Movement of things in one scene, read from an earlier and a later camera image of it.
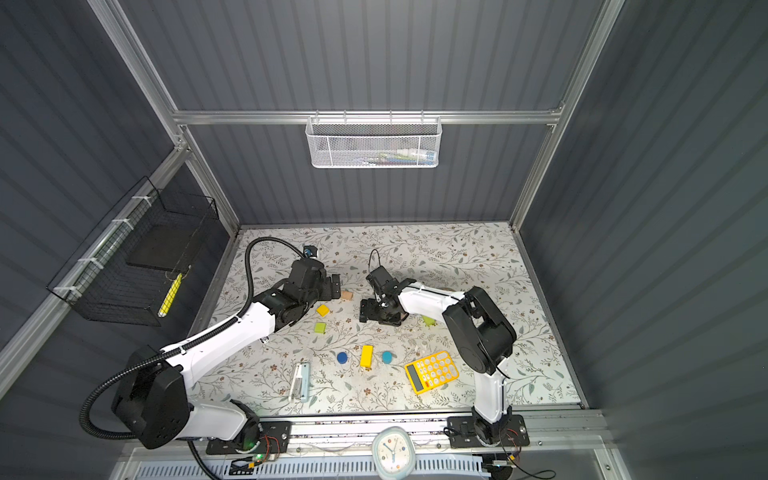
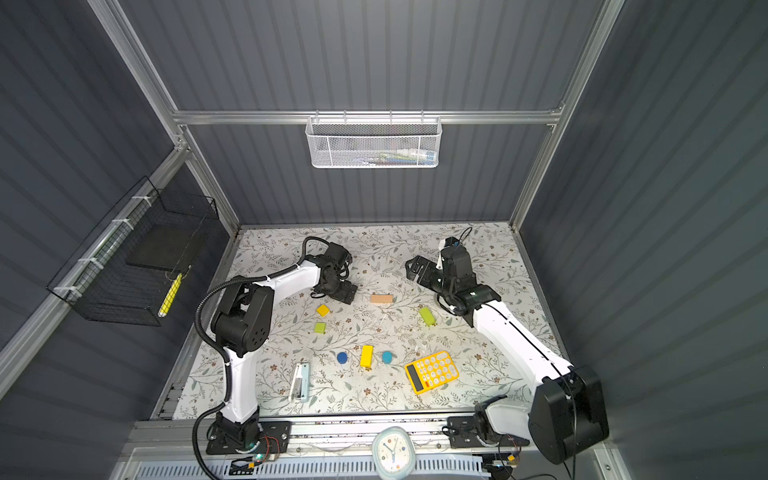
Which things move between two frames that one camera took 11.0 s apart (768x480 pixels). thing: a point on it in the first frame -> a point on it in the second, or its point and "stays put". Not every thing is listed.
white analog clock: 393,453 stays put
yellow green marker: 169,296 stays put
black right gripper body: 376,311 -> 434,276
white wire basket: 373,142 stays put
